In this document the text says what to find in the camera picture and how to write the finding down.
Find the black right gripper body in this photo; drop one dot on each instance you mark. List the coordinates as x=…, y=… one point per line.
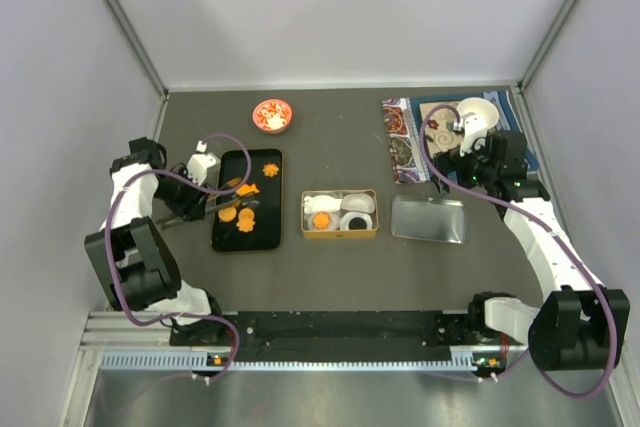
x=472, y=170

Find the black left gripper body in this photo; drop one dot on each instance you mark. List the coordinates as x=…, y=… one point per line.
x=179, y=196

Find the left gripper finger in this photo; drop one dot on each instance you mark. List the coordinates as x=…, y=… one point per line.
x=236, y=202
x=231, y=187

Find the orange fish cookie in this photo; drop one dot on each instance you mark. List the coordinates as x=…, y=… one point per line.
x=247, y=189

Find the orange figure cookie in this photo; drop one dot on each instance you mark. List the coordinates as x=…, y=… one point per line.
x=245, y=220

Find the silver tin lid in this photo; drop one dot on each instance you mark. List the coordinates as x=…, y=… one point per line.
x=429, y=219

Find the orange star flower cookie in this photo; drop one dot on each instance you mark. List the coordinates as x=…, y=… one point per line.
x=321, y=221

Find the black round cookie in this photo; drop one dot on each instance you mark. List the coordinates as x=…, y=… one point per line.
x=357, y=223

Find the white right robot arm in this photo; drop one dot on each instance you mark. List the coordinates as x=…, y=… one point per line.
x=581, y=324

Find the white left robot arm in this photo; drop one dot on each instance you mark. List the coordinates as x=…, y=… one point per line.
x=135, y=268

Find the orange round cookie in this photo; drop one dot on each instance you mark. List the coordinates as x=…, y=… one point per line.
x=227, y=214

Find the black rectangular tray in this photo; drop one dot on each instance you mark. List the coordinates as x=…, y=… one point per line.
x=226, y=238

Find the orange flower cookie top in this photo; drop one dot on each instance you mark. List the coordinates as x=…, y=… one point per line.
x=270, y=170

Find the wooden puzzle board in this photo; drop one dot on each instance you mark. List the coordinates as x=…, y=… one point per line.
x=439, y=133

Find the white bowl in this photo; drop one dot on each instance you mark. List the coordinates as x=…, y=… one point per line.
x=481, y=108

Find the red patterned small bowl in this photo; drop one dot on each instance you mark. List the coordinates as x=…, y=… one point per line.
x=272, y=116

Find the patterned cloth mat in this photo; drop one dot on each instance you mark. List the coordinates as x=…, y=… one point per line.
x=402, y=120

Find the white paper cup top-left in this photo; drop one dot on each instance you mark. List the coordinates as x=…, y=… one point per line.
x=321, y=203

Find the yellow cookie tin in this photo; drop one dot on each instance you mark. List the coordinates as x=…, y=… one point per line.
x=332, y=235

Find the white paper cup top-right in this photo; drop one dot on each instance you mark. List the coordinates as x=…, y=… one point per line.
x=363, y=202

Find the white paper cup bottom-right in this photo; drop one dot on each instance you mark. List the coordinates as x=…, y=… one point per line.
x=345, y=219

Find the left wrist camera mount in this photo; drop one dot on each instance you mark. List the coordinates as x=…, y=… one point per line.
x=201, y=164

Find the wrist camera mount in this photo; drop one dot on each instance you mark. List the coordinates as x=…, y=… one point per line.
x=201, y=164
x=474, y=128

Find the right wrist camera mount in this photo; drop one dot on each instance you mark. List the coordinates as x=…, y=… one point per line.
x=474, y=128

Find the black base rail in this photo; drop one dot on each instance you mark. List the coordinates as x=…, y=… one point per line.
x=354, y=336

